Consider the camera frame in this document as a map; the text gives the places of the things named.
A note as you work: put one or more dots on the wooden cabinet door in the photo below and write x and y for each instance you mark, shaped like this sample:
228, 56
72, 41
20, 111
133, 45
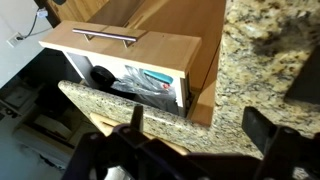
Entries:
200, 20

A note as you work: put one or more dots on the black round lid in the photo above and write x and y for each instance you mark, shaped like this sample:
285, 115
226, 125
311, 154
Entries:
101, 76

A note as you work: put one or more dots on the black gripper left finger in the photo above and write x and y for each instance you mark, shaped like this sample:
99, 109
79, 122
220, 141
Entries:
110, 156

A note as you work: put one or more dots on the white wall outlet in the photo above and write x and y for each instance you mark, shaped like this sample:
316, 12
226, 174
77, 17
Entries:
14, 39

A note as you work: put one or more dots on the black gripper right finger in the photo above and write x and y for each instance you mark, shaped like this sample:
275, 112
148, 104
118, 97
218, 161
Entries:
283, 153

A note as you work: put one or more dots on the clear plastic bag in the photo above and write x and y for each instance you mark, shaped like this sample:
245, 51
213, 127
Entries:
146, 90

